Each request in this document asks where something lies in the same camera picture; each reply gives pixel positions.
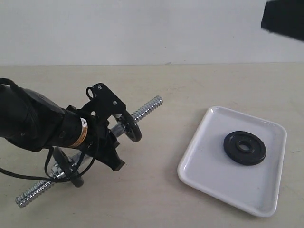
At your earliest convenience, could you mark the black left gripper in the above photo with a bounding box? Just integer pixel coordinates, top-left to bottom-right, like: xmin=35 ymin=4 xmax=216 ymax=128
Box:
xmin=66 ymin=102 xmax=125 ymax=171

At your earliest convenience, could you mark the chrome threaded dumbbell bar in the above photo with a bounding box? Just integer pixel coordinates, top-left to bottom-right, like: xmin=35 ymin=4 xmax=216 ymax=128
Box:
xmin=15 ymin=96 xmax=163 ymax=208

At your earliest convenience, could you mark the black weight plate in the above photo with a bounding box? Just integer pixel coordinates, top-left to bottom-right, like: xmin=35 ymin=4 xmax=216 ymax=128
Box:
xmin=53 ymin=147 xmax=84 ymax=188
xmin=223 ymin=131 xmax=266 ymax=166
xmin=121 ymin=110 xmax=142 ymax=143

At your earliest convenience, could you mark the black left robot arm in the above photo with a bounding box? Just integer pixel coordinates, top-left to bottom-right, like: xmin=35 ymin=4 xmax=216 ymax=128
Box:
xmin=0 ymin=78 xmax=126 ymax=171

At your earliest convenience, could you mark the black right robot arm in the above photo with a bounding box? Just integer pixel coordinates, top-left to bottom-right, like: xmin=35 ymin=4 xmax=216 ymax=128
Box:
xmin=261 ymin=0 xmax=304 ymax=42

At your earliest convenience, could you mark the chrome star collar nut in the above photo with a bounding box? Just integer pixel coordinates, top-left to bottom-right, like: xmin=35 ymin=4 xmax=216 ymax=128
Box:
xmin=51 ymin=163 xmax=79 ymax=181

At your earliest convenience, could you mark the white rectangular plastic tray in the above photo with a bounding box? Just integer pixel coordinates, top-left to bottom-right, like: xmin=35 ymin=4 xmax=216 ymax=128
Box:
xmin=177 ymin=106 xmax=287 ymax=217

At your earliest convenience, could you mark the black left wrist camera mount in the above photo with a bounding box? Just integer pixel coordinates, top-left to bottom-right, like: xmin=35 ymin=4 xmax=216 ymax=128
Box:
xmin=82 ymin=83 xmax=126 ymax=121

